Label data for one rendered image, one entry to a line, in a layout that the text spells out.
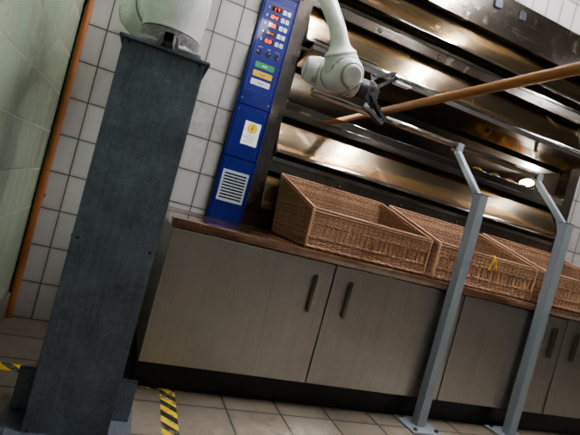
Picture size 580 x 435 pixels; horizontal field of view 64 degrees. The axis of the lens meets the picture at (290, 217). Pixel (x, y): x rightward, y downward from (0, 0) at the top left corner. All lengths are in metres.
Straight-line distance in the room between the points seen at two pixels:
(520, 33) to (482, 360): 1.76
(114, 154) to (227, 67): 1.04
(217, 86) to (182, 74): 0.89
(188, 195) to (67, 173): 0.48
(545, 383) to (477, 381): 0.38
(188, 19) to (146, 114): 0.27
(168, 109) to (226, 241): 0.53
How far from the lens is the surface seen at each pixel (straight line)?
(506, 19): 2.93
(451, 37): 2.67
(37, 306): 2.16
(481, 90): 1.51
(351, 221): 1.75
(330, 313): 1.74
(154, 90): 1.22
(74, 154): 2.06
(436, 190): 2.55
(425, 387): 2.01
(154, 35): 1.28
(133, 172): 1.20
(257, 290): 1.62
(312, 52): 2.13
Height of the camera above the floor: 0.70
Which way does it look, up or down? 1 degrees down
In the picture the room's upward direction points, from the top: 15 degrees clockwise
